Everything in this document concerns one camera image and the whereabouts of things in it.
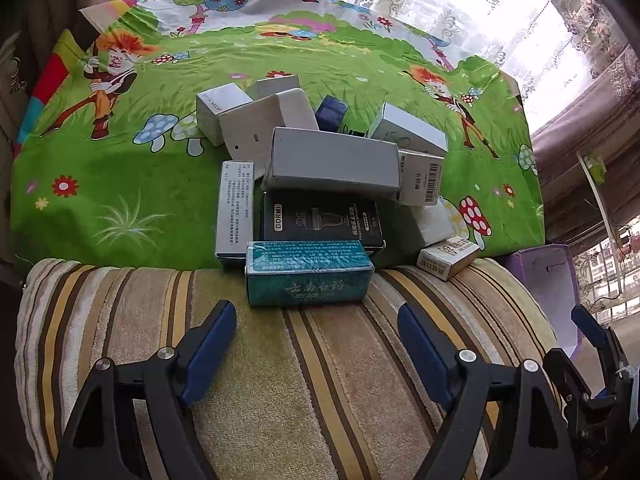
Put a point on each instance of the white box with small slot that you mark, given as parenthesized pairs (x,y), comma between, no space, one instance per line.
(265,120)

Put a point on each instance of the green tissue pack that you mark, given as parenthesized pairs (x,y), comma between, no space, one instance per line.
(596,170)

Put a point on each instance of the white box with barcode label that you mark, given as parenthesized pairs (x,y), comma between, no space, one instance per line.
(422,175)

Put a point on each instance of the large grey cardboard box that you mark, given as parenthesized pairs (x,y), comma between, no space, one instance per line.
(330,160)

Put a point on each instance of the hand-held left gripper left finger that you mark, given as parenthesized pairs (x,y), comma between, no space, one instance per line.
(210,350)

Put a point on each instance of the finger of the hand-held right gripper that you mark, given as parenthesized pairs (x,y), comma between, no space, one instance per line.
(565,375)
(590,327)

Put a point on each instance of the silver box with line drawing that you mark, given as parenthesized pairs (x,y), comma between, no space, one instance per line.
(405,127)

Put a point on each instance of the green cartoon printed blanket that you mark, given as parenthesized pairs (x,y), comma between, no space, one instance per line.
(125,185)

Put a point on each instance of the long white text-printed box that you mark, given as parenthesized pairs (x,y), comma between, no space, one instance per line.
(235,210)

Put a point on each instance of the purple storage box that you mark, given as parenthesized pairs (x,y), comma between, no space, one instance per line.
(545,285)

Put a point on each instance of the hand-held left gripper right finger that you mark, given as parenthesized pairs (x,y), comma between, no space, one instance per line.
(425,355)

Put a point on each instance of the floral sheer curtain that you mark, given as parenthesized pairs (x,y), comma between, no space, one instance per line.
(590,10)

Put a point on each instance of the small silver box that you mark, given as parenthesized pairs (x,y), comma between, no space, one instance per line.
(272,85)

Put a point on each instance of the white and grey box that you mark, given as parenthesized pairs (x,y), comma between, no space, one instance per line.
(215,115)

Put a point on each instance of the small dark blue box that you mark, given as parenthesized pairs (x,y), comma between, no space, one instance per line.
(332,110)

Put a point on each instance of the plain white cardboard box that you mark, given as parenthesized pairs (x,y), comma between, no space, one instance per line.
(430,225)

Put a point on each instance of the white lace curtain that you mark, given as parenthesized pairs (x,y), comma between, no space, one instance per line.
(450,10)

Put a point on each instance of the black cardboard box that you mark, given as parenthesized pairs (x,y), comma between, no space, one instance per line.
(320,220)

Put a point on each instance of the black binder clip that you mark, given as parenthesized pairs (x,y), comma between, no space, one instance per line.
(356,131)

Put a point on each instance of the teal cardboard box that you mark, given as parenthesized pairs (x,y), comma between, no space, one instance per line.
(310,275)

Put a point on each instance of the small tan and white box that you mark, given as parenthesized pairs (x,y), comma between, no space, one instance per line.
(445,260)

